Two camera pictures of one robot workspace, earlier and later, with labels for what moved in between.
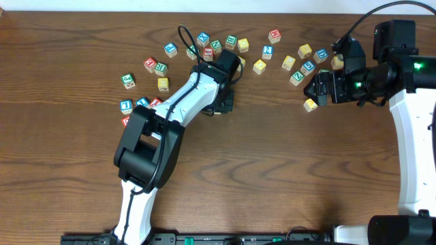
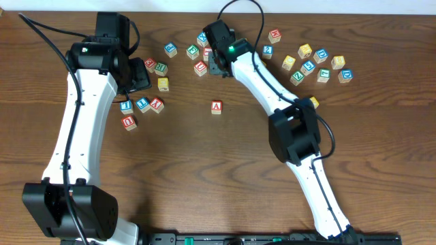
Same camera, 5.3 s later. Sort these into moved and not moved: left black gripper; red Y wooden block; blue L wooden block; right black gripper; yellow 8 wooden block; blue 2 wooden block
Moved: left black gripper; right black gripper
Not moved: blue L wooden block; red Y wooden block; blue 2 wooden block; yellow 8 wooden block
